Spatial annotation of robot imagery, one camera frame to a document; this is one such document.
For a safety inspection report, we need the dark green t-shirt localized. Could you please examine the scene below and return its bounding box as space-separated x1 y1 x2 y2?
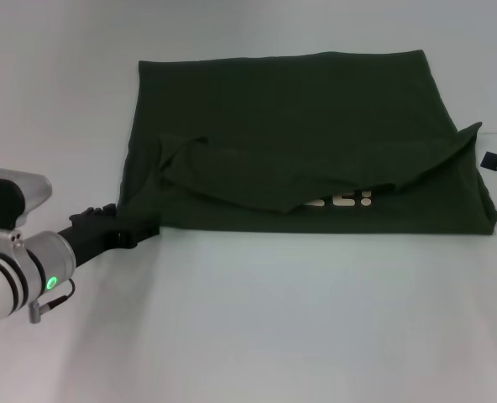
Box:
116 49 497 238

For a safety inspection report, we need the left gripper cable with connectors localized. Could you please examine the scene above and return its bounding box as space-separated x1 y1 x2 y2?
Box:
28 279 76 325

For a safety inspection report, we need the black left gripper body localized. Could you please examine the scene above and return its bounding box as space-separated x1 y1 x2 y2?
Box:
57 205 126 270

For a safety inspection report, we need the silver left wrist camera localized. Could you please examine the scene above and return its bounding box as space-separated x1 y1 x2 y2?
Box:
0 166 53 233

